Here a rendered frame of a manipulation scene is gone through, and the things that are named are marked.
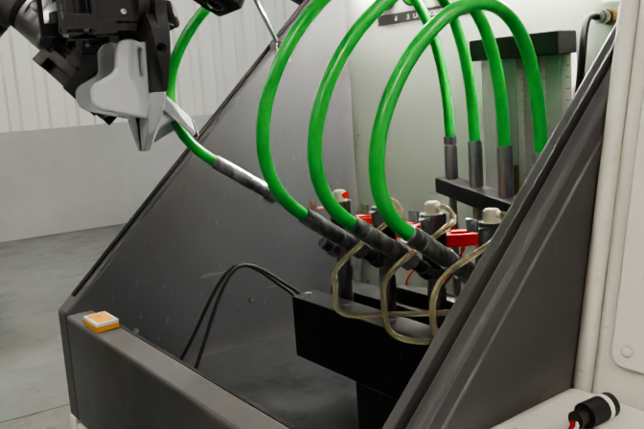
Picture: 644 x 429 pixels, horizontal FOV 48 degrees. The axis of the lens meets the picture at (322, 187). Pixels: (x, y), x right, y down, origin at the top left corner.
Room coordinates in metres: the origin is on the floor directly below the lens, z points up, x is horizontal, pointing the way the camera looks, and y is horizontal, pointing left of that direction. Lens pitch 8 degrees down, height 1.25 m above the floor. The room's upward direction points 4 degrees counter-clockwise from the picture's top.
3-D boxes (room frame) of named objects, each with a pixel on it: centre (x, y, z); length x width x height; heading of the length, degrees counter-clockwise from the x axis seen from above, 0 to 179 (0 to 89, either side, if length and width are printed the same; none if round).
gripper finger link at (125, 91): (0.60, 0.15, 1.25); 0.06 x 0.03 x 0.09; 126
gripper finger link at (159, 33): (0.60, 0.13, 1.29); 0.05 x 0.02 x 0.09; 36
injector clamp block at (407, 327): (0.79, -0.09, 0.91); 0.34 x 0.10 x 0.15; 36
